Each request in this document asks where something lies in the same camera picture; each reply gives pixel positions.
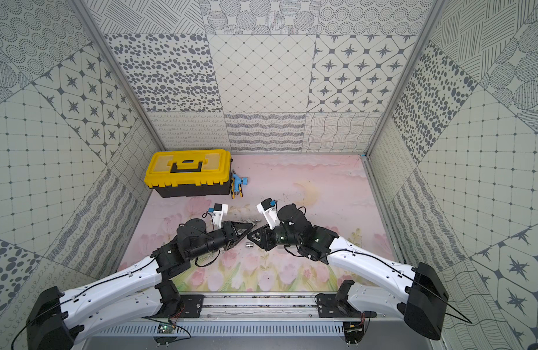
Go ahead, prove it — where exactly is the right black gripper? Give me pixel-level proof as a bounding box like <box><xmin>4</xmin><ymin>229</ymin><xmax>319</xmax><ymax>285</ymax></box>
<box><xmin>247</xmin><ymin>222</ymin><xmax>302</xmax><ymax>250</ymax></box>

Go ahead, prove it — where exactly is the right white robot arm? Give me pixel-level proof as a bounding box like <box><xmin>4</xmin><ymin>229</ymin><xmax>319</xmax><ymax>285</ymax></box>
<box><xmin>248</xmin><ymin>198</ymin><xmax>449</xmax><ymax>341</ymax></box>

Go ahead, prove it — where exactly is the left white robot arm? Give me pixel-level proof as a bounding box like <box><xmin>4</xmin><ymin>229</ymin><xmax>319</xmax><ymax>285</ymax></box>
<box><xmin>25</xmin><ymin>219</ymin><xmax>254</xmax><ymax>349</ymax></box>

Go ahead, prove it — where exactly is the blue yellow hand tool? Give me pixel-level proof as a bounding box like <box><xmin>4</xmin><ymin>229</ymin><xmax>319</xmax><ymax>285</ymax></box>
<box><xmin>231</xmin><ymin>171</ymin><xmax>248</xmax><ymax>198</ymax></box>

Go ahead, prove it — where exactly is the yellow black toolbox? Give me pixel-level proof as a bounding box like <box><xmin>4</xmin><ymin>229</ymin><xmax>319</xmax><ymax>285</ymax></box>
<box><xmin>144</xmin><ymin>150</ymin><xmax>232</xmax><ymax>198</ymax></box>

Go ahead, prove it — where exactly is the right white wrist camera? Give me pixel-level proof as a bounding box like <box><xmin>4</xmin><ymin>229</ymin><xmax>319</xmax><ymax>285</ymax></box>
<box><xmin>256</xmin><ymin>198</ymin><xmax>280</xmax><ymax>230</ymax></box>

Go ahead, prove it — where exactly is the aluminium mounting rail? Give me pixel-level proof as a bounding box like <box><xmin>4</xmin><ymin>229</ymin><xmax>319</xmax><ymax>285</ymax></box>
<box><xmin>84</xmin><ymin>292</ymin><xmax>410</xmax><ymax>322</ymax></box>

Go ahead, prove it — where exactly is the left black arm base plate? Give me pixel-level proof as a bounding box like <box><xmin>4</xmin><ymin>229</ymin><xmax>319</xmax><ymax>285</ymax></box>
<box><xmin>154</xmin><ymin>294</ymin><xmax>205</xmax><ymax>319</ymax></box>

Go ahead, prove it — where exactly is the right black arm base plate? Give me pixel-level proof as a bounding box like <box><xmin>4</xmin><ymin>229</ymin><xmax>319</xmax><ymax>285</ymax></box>
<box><xmin>314</xmin><ymin>293</ymin><xmax>377</xmax><ymax>318</ymax></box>

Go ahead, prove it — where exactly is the white slotted cable duct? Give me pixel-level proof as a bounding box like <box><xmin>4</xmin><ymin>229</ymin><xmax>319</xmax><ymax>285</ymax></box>
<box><xmin>98</xmin><ymin>321</ymin><xmax>343</xmax><ymax>337</ymax></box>

